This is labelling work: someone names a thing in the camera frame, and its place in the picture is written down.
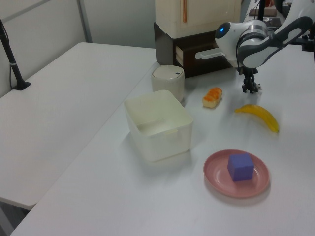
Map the yellow toy banana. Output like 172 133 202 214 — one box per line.
234 104 280 134

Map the black stand post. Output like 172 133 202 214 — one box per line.
254 0 270 22

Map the orange glazed toy bread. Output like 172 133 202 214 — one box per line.
202 87 223 109

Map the black camera stand pole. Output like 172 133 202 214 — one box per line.
0 18 32 91

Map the cream open storage bin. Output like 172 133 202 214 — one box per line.
123 89 193 163

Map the beige lidded mini trash can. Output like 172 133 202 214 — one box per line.
151 64 186 103

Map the wooden drawer with white handle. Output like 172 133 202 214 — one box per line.
175 44 232 74

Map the purple cube block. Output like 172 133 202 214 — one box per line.
227 152 255 183

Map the dark wood drawer cabinet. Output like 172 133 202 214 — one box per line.
154 22 234 79

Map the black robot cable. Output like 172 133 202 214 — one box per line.
235 30 249 76

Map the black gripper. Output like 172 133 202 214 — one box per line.
242 67 259 95

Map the black bracket mount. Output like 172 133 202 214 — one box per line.
295 23 315 52

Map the pink plastic plate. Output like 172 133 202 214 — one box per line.
203 148 271 200

